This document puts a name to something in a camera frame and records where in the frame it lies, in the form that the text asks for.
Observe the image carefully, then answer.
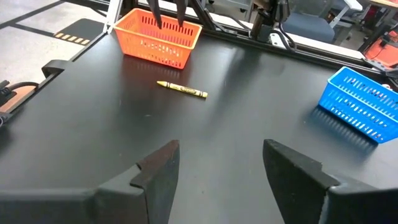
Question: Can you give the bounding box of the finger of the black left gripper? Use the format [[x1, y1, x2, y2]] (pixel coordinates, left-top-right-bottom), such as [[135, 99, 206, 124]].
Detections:
[[147, 0, 163, 30], [174, 0, 189, 28]]

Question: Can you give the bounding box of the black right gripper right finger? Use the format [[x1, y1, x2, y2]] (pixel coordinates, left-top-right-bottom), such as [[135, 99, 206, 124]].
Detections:
[[262, 139, 398, 224]]

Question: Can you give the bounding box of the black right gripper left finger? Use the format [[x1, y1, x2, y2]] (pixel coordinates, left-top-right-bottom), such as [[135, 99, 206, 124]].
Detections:
[[0, 139, 180, 224]]

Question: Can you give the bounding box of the yellow crayon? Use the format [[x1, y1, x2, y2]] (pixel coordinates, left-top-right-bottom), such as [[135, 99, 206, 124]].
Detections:
[[156, 80, 209, 100]]

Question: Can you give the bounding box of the orange plastic basket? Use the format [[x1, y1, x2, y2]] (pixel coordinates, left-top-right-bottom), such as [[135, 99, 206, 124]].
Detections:
[[113, 8, 203, 70]]

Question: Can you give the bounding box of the blue plastic basket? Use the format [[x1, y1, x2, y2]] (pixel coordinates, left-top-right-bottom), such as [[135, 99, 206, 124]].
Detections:
[[318, 66, 398, 145]]

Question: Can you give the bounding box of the orange shop vacuum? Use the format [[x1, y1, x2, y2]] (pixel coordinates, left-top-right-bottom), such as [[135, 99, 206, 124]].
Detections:
[[363, 29, 398, 68]]

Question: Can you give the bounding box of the wooden desk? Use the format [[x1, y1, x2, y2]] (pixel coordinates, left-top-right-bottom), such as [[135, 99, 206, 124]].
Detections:
[[368, 0, 398, 9]]

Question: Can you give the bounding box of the black camera cable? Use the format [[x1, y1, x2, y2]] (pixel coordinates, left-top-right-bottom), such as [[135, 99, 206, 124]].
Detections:
[[0, 80, 40, 106]]

